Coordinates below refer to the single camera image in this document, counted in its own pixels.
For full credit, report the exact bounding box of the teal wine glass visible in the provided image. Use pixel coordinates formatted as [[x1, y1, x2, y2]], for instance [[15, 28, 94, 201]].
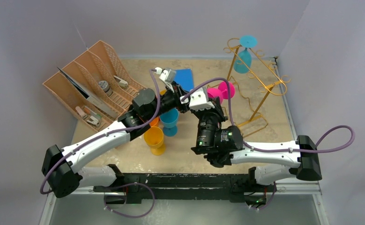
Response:
[[233, 35, 258, 74], [160, 109, 179, 137]]

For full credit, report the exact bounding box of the yellow wine glass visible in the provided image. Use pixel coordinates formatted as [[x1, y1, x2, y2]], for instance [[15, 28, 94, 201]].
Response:
[[143, 127, 166, 156]]

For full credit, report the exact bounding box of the orange wine glass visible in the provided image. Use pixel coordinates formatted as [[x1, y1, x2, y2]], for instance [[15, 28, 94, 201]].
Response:
[[149, 117, 160, 127]]

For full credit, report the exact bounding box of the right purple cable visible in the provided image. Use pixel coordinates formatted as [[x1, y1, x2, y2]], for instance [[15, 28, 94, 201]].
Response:
[[180, 77, 356, 212]]

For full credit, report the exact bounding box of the magenta wine glass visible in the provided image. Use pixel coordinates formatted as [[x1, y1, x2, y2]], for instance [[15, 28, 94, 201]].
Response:
[[207, 82, 235, 104]]

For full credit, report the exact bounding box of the gold wire glass rack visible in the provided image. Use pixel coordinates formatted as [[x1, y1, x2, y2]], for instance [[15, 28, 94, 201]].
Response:
[[223, 37, 291, 137]]

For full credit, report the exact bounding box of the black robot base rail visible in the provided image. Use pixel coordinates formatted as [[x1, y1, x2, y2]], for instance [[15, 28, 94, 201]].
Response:
[[93, 165, 276, 206]]

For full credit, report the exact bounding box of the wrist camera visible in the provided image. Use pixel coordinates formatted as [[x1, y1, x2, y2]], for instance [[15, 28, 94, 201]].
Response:
[[181, 87, 215, 111], [155, 67, 176, 92]]

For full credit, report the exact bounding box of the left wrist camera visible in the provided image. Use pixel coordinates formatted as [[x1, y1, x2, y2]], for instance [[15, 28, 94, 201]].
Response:
[[155, 67, 176, 92]]

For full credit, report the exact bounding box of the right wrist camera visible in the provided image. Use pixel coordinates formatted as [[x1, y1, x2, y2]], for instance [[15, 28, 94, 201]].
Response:
[[181, 87, 215, 111]]

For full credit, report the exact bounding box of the blue rectangular card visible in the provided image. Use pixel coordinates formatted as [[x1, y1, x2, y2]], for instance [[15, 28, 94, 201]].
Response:
[[174, 68, 194, 92]]

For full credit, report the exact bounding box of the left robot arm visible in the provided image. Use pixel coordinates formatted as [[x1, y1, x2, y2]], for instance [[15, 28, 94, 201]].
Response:
[[40, 82, 190, 198]]

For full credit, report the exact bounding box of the pink desk file organizer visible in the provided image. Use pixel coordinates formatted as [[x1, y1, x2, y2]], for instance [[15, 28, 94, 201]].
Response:
[[43, 40, 144, 133]]

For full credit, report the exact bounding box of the dark folder in organizer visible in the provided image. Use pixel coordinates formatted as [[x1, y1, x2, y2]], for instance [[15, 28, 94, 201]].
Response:
[[57, 67, 103, 108]]

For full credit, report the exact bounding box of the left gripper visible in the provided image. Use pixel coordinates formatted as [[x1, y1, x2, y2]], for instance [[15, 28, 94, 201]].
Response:
[[146, 81, 191, 121]]

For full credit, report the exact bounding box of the teal wine glass front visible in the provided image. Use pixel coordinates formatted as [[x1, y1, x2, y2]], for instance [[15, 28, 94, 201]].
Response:
[[160, 109, 179, 137]]

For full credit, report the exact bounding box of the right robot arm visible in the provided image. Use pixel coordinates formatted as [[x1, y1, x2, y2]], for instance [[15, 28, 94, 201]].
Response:
[[188, 94, 322, 191]]

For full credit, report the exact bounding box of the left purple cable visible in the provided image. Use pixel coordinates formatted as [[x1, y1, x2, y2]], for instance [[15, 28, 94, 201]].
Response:
[[39, 68, 162, 218]]

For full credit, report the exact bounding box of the purple cable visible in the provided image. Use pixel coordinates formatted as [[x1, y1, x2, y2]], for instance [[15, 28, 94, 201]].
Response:
[[180, 77, 356, 212], [39, 68, 162, 218]]

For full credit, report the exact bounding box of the white stapler in organizer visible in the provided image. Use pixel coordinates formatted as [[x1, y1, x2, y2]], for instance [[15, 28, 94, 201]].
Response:
[[113, 75, 129, 88]]

